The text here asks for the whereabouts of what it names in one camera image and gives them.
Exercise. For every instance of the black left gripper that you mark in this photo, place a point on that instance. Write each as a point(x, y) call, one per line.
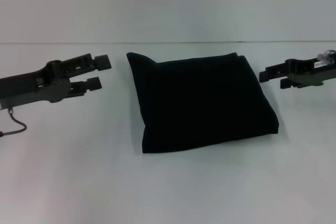
point(34, 87)

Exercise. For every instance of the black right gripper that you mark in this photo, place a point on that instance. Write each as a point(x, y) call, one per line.
point(312, 73)

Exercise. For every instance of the black shirt with white print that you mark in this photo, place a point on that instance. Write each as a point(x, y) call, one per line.
point(194, 98)

